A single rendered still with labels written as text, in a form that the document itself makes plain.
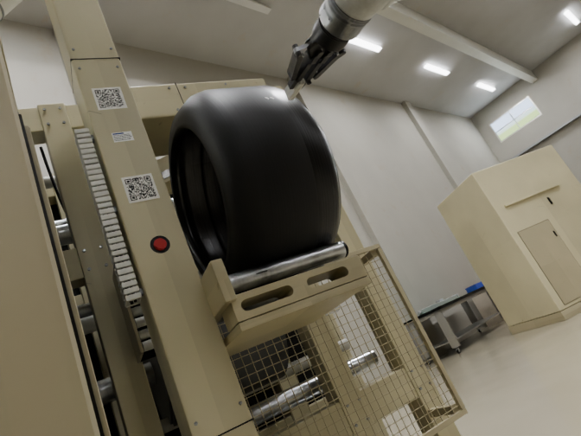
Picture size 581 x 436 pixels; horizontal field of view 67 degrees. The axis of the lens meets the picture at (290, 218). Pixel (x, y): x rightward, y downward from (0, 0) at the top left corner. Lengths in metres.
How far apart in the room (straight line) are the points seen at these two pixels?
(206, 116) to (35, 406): 0.97
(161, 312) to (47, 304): 0.84
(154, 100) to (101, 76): 0.35
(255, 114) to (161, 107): 0.64
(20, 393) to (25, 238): 0.06
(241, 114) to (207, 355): 0.56
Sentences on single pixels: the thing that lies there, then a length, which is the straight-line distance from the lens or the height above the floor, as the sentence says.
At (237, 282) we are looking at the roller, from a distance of 0.99.
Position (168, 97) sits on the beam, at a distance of 1.70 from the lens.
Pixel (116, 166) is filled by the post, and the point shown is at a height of 1.29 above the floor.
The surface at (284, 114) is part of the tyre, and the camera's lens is 1.12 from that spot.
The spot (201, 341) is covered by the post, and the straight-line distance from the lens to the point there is 1.02.
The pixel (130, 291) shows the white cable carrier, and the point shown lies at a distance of 1.05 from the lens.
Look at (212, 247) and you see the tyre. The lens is 1.50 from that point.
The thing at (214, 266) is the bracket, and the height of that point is 0.93.
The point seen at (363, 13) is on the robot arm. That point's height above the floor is 1.16.
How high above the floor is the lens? 0.66
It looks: 19 degrees up
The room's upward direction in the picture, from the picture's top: 25 degrees counter-clockwise
